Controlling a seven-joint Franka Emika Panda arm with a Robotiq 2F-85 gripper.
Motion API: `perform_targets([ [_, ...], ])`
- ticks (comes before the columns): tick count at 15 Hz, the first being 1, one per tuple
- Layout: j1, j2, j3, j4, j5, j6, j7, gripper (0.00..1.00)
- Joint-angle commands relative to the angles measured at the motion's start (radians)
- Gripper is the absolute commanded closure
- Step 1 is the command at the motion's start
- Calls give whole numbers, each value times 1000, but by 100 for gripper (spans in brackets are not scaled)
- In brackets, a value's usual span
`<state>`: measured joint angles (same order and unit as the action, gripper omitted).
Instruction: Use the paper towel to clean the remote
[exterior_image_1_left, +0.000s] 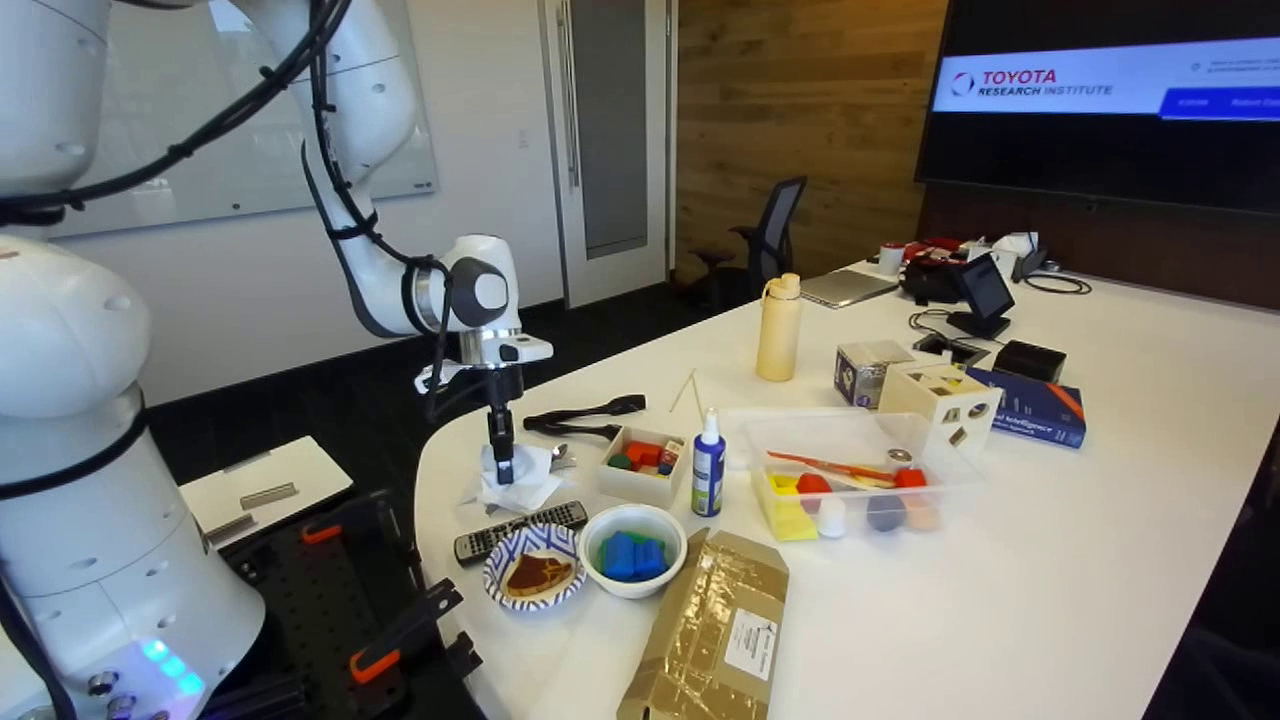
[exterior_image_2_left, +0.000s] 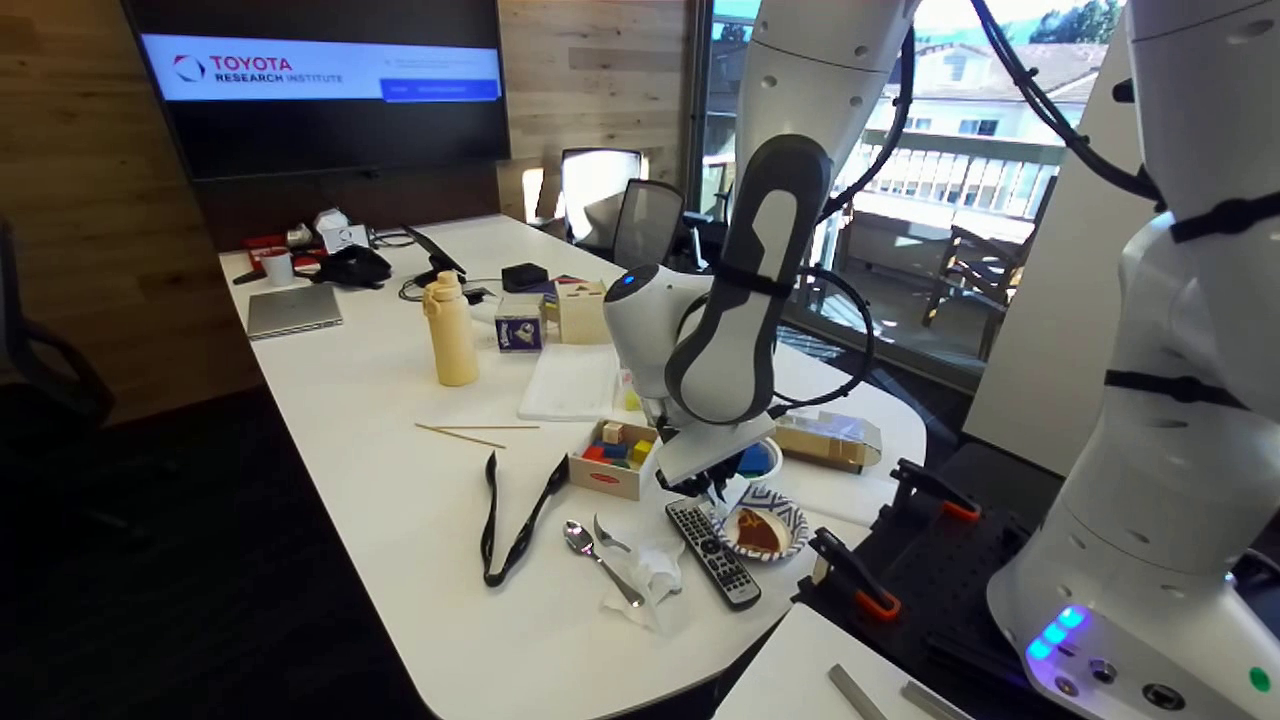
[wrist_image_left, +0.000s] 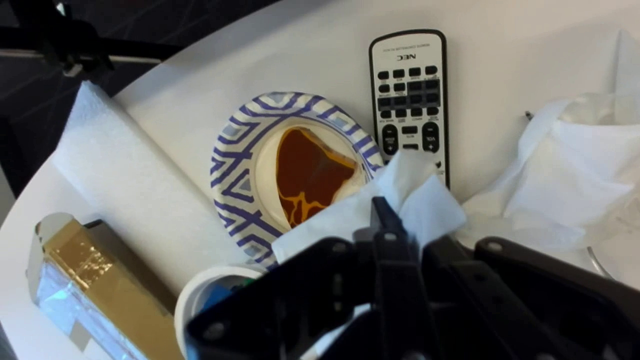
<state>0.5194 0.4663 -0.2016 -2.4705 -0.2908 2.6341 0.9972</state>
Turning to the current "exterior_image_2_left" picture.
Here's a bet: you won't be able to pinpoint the wooden chopstick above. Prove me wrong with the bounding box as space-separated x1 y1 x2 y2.
411 421 510 452

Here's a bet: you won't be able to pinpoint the black tablet on stand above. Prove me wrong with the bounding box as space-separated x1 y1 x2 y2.
401 223 470 305

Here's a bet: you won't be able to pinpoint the outdoor patio chair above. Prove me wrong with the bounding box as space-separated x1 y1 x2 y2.
914 218 1030 331

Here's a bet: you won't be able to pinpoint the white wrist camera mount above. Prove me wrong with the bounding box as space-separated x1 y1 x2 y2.
651 425 783 490

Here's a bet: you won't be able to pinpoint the small black box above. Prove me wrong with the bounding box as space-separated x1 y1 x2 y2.
498 258 555 294

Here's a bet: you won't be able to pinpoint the black clamp orange handle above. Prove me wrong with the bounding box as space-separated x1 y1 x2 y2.
888 455 987 528
805 523 909 626

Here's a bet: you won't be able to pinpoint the cream plastic bottle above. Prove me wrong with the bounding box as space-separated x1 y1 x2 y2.
418 267 484 391

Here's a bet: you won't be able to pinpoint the white device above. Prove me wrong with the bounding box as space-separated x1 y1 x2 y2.
311 207 370 255

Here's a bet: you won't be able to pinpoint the black remote control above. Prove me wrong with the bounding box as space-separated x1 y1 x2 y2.
661 501 769 614

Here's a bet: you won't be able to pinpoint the white chair back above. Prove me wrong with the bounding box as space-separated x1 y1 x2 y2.
548 144 651 247

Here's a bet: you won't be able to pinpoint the blue patterned plate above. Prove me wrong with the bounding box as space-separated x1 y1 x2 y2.
716 484 810 567

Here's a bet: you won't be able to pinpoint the wall television screen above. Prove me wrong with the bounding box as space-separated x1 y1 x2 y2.
121 0 514 184

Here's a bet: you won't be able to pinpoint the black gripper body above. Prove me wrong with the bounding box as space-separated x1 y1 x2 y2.
661 458 746 501

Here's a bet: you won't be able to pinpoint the black mesh office chair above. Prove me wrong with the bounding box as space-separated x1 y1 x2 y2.
607 175 688 279

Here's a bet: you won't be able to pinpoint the metal fork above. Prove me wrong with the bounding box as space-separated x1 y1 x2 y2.
588 514 639 560

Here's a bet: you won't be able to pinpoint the silver laptop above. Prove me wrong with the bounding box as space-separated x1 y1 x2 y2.
244 279 346 344

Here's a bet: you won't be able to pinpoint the black mounting plate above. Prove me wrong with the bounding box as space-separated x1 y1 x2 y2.
797 434 1075 702

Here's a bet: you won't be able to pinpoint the blue bowl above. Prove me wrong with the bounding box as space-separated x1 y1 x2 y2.
716 434 792 519

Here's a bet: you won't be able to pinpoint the black bag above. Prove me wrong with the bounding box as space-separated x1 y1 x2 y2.
311 243 397 292

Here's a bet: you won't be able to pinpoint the white board with metal bars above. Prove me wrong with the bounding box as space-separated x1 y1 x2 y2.
711 601 983 720

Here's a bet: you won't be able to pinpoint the red object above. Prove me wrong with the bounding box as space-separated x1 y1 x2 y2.
233 232 324 287

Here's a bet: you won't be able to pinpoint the clear plastic container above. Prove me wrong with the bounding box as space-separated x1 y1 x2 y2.
514 341 633 427

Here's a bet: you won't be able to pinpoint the black tongs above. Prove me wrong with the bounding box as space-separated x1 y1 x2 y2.
475 446 570 593

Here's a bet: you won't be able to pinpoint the brown food slice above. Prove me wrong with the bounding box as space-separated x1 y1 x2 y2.
732 507 792 560

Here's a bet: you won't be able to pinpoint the small box of coloured blocks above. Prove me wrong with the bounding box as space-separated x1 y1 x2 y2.
569 417 663 502

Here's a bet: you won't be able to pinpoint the blue toy pieces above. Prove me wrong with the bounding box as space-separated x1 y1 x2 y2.
734 441 780 484

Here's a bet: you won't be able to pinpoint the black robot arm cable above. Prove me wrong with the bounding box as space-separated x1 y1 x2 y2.
777 0 1175 421

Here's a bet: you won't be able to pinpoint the metal spoon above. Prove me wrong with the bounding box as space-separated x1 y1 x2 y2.
561 514 647 608

